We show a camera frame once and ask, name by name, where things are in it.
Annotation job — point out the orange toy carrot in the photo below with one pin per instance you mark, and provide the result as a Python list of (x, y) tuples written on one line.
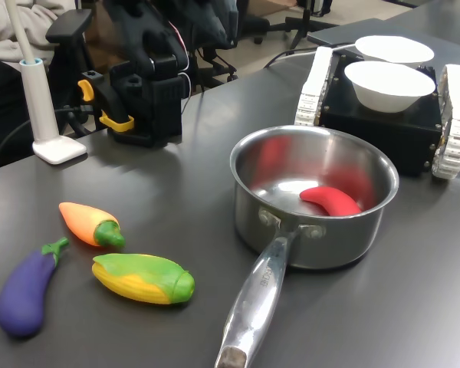
[(80, 222)]

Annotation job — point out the red toy chilli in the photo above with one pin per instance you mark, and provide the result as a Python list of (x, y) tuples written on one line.
[(333, 203)]

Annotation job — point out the black yellow table clamp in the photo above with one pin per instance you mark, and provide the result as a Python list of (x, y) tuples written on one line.
[(117, 123)]

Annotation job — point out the yellow green toy corn cob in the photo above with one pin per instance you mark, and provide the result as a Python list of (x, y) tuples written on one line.
[(138, 283)]

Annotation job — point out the tracked vehicle with white tracks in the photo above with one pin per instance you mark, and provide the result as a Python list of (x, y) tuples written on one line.
[(383, 130)]

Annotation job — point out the black chair base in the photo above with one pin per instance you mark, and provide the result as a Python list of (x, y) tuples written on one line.
[(303, 27)]

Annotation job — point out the white bowl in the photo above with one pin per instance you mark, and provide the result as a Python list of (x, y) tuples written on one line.
[(391, 48), (387, 96)]

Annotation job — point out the black office chair with armrest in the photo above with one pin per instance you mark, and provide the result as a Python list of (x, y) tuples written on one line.
[(69, 25)]

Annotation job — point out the purple toy aubergine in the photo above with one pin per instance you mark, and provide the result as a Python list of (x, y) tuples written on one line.
[(23, 295)]

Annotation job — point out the person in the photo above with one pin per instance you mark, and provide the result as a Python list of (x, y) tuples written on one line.
[(42, 19)]

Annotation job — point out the white post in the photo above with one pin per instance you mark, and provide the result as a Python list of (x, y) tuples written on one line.
[(42, 107)]

